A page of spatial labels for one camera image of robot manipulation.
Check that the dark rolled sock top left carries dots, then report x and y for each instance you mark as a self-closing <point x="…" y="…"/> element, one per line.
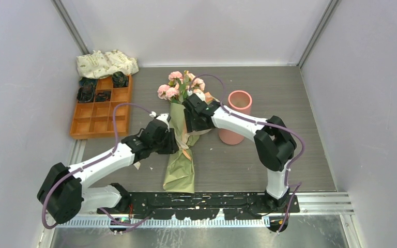
<point x="87" y="81"/>

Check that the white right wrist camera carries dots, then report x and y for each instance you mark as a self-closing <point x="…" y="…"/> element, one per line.
<point x="200" y="94"/>

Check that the dark rolled sock middle centre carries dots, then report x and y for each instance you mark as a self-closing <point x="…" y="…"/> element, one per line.
<point x="103" y="96"/>

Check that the green paper flower bouquet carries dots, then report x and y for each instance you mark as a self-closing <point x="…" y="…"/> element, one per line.
<point x="180" y="172"/>

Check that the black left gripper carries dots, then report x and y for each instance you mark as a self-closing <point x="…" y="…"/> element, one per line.
<point x="172" y="146"/>

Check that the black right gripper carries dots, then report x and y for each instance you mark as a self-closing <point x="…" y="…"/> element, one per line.
<point x="191" y="125"/>

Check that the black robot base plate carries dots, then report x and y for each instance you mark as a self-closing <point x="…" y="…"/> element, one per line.
<point x="201" y="205"/>

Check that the aluminium frame rail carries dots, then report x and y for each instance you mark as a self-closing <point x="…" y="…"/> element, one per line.
<point x="323" y="203"/>

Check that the orange wooden compartment tray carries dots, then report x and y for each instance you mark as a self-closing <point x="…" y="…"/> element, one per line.
<point x="97" y="119"/>

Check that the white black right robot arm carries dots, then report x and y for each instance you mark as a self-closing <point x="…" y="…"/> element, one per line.
<point x="275" y="146"/>

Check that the beige printed ribbon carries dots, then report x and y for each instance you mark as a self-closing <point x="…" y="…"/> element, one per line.
<point x="187" y="140"/>

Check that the dark rolled sock middle left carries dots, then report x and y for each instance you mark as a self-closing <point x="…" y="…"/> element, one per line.
<point x="86" y="94"/>

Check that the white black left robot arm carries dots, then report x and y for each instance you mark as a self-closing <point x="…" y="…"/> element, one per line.
<point x="66" y="190"/>

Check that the dark rolled sock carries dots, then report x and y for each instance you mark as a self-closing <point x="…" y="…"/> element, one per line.
<point x="120" y="80"/>
<point x="103" y="96"/>
<point x="87" y="81"/>
<point x="86" y="94"/>

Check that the dark rolled sock top right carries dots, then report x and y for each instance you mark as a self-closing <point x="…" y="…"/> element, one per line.
<point x="120" y="80"/>

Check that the cream printed cloth bag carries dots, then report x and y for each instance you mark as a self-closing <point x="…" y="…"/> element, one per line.
<point x="99" y="65"/>

